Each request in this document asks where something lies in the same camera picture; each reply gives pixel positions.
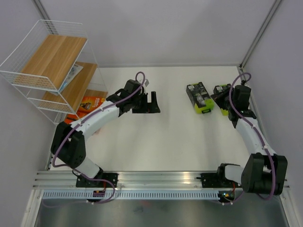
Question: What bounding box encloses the white Gillette SkinGuard razor pack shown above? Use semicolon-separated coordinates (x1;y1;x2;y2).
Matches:
59;64;83;93

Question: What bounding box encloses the white wire wooden shelf rack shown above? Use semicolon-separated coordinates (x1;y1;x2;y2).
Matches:
0;20;108;124

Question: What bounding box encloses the aluminium corner frame post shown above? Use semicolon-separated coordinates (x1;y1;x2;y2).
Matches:
238;0;284;72

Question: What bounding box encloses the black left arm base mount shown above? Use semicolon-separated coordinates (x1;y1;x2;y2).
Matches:
76;172;118;188

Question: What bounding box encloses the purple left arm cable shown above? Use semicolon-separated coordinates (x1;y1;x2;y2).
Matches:
42;71;147;209

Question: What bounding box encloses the black green razor box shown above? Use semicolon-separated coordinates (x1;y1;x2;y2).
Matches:
186;82;214;114
213;83;231;116

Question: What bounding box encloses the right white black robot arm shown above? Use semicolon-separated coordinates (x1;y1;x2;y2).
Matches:
211;84;288;199

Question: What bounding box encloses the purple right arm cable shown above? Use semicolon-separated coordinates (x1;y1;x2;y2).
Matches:
219;72;277;206

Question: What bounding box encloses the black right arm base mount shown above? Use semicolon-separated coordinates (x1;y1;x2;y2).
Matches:
196;172;241;189

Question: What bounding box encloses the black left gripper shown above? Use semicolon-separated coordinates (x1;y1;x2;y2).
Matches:
131;92;160;114

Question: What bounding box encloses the white slotted cable duct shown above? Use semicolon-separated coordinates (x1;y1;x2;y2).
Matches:
43;190;219;200

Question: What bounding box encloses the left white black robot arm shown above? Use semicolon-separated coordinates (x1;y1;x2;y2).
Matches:
51;79;160;187

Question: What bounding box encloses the orange Gillette Fusion5 razor box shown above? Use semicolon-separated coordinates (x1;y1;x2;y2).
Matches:
78;96;105;114

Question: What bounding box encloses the aluminium table rail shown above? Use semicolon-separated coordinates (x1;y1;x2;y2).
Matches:
32;170;291;190

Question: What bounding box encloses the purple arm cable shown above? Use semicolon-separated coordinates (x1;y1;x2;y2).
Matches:
219;72;277;206
42;71;147;209

